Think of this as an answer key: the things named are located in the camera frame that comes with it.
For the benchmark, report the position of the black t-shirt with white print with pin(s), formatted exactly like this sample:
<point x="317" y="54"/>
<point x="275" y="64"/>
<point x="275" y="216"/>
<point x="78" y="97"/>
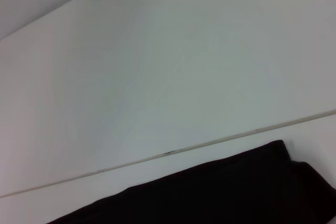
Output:
<point x="223" y="195"/>

